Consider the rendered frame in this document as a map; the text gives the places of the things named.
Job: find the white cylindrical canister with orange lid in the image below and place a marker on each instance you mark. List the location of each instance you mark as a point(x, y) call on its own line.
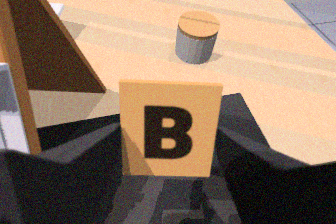
point(196, 36)

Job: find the tan square tile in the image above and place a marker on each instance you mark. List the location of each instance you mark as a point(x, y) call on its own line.
point(168, 128)

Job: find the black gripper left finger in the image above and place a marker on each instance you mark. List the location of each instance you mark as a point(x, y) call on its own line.
point(61, 185)

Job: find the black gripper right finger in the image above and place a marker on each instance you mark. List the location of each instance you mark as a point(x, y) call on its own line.
point(269, 187)

